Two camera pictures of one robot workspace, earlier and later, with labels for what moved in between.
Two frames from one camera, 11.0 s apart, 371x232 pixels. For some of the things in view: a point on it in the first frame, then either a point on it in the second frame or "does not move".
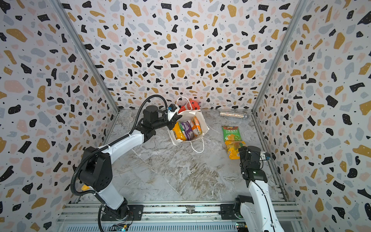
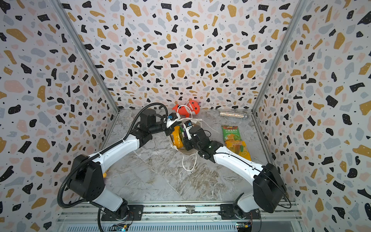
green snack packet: (231, 133) does not move
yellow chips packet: (232, 147) does not move
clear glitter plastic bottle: (234, 114) does not move
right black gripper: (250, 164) to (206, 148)
